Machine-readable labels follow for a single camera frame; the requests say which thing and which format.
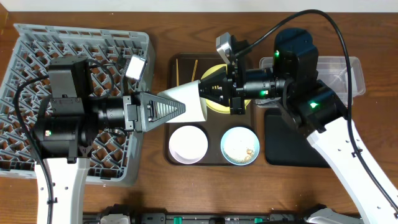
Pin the wooden chopstick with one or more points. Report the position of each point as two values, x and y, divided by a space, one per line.
177 72
194 70

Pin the dark brown serving tray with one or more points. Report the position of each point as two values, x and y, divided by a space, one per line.
217 124

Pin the black waste tray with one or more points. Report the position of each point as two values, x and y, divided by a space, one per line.
285 147

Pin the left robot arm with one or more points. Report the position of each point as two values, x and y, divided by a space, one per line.
69 121

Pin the white paper cup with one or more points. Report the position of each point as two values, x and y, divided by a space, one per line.
188 94

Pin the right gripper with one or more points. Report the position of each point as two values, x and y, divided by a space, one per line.
233 88

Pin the yellow plate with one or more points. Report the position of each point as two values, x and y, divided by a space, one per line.
214 106

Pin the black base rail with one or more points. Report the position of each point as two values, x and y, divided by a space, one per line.
123 214

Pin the light blue bowl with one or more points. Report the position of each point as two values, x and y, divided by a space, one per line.
240 146

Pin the clear plastic bin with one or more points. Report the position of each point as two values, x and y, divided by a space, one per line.
333 72

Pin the pink bowl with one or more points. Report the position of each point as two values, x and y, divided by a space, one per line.
188 144

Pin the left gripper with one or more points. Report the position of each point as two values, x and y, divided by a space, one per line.
132 112

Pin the grey dishwasher rack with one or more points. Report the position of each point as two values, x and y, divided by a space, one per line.
115 160

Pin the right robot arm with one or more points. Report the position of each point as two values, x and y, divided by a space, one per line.
310 107

